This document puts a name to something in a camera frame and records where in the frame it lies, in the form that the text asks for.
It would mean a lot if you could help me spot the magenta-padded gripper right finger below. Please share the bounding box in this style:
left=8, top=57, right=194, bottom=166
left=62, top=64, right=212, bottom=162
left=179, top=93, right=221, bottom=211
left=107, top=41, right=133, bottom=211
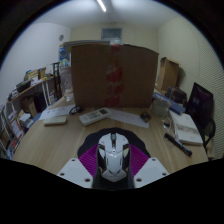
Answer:
left=128, top=143, right=170, bottom=189

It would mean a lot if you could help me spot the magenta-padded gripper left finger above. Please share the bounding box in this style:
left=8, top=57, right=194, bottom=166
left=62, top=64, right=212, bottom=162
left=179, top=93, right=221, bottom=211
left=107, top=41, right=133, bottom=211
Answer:
left=57, top=143, right=101, bottom=189

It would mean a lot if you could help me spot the white and black computer mouse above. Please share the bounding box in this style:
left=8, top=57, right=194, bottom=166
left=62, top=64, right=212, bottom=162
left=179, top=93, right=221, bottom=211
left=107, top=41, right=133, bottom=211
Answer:
left=95, top=131, right=132, bottom=183

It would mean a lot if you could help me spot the black cloud-shaped mouse pad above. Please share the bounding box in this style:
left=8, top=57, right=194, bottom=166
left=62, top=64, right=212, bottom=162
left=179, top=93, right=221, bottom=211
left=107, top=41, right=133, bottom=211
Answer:
left=77, top=127, right=152, bottom=159

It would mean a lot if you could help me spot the black marker pen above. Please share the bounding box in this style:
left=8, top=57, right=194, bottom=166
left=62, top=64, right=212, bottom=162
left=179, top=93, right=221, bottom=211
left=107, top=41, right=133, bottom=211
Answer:
left=164, top=132, right=193, bottom=157

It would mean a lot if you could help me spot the small black gadget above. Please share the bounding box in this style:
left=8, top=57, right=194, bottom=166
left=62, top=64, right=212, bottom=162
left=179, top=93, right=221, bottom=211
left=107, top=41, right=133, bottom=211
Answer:
left=139, top=111, right=152, bottom=123

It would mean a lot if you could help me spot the small flat white box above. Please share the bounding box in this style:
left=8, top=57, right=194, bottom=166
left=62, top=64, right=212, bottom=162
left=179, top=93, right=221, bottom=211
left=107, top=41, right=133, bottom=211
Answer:
left=43, top=115, right=68, bottom=127

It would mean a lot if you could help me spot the white open book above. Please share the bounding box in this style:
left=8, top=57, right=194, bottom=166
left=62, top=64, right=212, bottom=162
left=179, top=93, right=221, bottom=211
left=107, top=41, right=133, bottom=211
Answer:
left=168, top=109, right=204, bottom=147

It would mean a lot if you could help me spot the white remote control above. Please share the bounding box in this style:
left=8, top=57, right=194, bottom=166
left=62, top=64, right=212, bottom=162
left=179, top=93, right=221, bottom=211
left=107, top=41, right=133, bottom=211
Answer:
left=78, top=107, right=112, bottom=127

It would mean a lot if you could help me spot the black binder clip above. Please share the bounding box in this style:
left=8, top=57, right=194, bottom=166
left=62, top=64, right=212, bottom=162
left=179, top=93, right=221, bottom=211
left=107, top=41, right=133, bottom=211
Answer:
left=68, top=105, right=84, bottom=116

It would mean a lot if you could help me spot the clear round container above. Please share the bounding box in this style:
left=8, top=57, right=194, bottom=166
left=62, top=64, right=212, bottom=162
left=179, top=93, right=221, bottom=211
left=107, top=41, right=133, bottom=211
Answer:
left=150, top=98, right=172, bottom=118

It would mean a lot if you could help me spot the dark blue book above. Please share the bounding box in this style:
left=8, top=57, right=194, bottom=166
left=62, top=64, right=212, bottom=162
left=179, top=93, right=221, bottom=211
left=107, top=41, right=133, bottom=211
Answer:
left=153, top=91, right=186, bottom=115

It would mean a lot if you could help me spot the black office chair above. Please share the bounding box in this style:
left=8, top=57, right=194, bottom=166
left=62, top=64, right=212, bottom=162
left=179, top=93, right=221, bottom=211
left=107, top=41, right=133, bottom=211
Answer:
left=185, top=82, right=217, bottom=158

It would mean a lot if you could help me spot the cluttered shelf unit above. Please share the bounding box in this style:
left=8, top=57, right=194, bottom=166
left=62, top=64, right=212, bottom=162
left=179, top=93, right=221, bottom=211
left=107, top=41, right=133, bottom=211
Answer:
left=0, top=61, right=64, bottom=159

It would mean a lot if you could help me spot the clear plastic water bottle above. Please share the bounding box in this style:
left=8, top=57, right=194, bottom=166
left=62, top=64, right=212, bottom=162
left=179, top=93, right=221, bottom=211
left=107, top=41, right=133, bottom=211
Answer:
left=59, top=64, right=75, bottom=103

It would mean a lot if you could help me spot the large brown cardboard box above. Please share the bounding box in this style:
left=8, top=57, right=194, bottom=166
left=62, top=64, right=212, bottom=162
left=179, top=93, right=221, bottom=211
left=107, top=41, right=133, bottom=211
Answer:
left=70, top=43, right=160, bottom=108

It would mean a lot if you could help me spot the tall open cardboard box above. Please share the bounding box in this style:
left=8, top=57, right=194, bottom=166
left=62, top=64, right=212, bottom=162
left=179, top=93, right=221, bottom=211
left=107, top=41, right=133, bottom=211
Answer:
left=156, top=56, right=180, bottom=93

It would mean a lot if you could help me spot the grey door window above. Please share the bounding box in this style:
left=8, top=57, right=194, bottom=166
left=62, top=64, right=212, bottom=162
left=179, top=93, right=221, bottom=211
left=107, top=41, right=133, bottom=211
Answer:
left=100, top=27, right=123, bottom=43

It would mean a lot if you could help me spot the ceiling tube light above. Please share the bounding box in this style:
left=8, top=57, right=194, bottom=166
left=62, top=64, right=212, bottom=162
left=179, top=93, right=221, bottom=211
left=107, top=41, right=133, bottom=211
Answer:
left=96, top=0, right=108, bottom=13

